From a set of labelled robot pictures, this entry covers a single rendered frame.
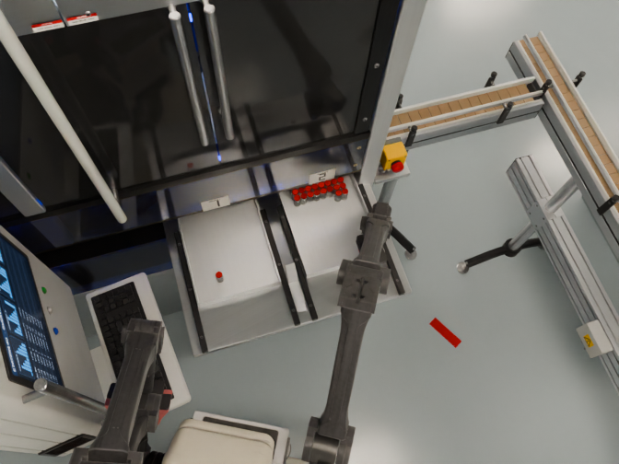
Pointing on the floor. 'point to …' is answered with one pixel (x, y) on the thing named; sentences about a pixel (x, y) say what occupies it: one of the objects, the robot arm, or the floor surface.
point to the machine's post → (391, 84)
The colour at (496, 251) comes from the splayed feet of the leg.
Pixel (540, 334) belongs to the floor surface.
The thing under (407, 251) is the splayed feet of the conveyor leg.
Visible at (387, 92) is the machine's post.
